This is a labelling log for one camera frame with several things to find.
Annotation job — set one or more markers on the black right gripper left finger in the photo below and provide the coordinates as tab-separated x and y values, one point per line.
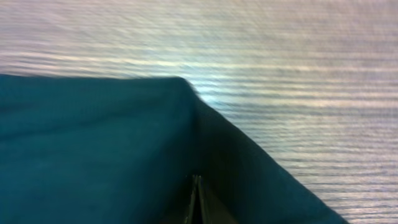
188	219

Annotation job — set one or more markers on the black t-shirt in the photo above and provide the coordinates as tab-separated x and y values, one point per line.
101	150

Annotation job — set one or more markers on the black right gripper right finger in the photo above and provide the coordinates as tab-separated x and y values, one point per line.
213	211

